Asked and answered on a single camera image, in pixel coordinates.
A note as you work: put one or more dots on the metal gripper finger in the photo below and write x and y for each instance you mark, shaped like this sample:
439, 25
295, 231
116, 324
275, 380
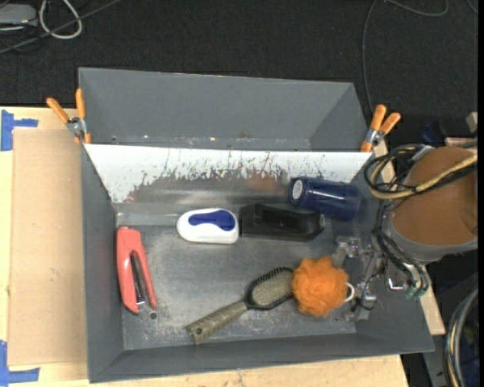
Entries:
349, 248
365, 296

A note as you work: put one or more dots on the orange bath pouf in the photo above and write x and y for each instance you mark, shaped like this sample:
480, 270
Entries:
318, 286

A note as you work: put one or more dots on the dark blue cup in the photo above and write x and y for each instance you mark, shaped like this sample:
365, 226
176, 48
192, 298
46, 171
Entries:
326, 200

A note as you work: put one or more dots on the black stapler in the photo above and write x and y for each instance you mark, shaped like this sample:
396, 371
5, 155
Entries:
278, 222

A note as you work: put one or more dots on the grey and black hairbrush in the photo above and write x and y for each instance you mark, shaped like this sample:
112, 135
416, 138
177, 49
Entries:
266, 290

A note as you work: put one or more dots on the white and blue eraser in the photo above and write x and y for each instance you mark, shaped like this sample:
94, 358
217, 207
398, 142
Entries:
209, 232

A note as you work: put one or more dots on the grey metal bin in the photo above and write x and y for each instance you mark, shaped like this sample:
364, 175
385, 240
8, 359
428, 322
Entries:
209, 280

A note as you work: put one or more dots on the red stapler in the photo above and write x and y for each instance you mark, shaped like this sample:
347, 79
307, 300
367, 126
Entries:
126, 264

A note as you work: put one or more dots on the brown cardboard board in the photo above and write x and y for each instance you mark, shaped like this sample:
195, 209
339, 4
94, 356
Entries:
44, 248

